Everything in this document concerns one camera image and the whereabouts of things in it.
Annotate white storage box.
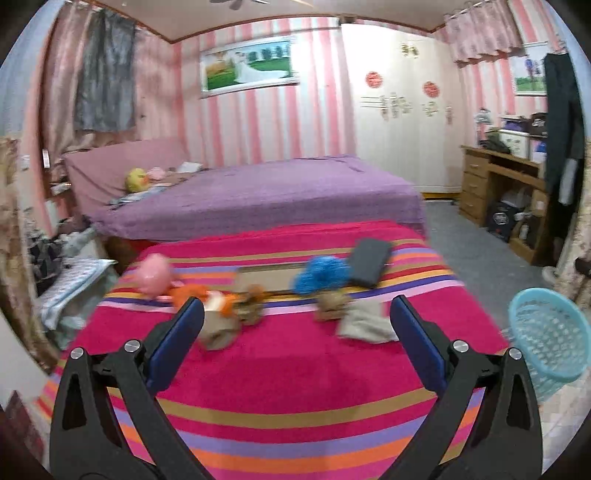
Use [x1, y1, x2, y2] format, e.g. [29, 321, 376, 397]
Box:
[498, 129, 530, 160]

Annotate beige paper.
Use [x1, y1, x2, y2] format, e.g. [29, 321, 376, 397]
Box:
[337, 300, 399, 344]

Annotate purple dotted bedspread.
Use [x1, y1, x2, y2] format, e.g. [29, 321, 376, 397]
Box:
[89, 155, 427, 242]

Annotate white wardrobe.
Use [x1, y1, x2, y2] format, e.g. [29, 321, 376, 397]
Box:
[341, 24, 467, 194]

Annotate black hanging clothes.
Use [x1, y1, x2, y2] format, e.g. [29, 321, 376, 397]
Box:
[544, 53, 585, 263]

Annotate pink ceramic mug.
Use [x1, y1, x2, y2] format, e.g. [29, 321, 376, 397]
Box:
[133, 253, 175, 301]

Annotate yellow duck plush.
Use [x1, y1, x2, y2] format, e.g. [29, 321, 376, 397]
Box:
[125, 168, 150, 194]

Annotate brown paper ball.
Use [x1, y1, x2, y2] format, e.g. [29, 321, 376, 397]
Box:
[315, 290, 352, 322]

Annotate wooden desk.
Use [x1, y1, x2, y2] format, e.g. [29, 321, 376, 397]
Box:
[460, 146, 549, 265]

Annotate small framed photo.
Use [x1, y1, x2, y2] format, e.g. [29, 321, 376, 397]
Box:
[509, 42, 550, 96]

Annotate pink window valance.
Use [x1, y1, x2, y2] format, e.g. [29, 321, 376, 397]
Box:
[444, 0, 565, 63]

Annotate cardboard tube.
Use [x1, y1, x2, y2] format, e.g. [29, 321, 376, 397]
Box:
[197, 311, 242, 351]

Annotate grey hanging cloth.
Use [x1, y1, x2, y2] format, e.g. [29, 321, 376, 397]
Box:
[74, 9, 136, 133]

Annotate patterned white cloth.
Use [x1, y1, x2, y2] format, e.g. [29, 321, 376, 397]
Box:
[36, 257, 118, 331]

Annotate blue plastic wrapper ball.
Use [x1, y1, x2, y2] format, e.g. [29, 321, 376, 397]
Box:
[293, 256, 349, 296]

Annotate framed wedding photo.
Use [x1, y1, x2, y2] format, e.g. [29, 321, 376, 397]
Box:
[199, 36, 298, 97]

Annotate striped pink red blanket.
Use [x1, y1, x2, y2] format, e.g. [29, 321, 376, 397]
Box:
[34, 220, 509, 480]

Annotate light blue plastic basket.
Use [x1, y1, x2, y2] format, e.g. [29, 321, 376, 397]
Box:
[507, 288, 590, 404]

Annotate black box under desk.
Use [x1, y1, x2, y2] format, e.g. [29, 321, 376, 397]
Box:
[486, 201, 521, 243]

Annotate pink headboard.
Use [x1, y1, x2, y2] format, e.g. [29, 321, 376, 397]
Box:
[63, 138, 189, 216]

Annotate black wallet pouch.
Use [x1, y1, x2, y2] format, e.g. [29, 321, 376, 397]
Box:
[348, 238, 392, 289]

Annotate floral curtain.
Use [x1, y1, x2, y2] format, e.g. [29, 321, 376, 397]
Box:
[555, 138, 591, 310]

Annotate tan phone case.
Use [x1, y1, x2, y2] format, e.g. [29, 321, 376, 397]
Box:
[232, 263, 305, 294]

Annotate brown paper scrap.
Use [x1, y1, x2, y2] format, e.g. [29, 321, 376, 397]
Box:
[233, 285, 267, 326]

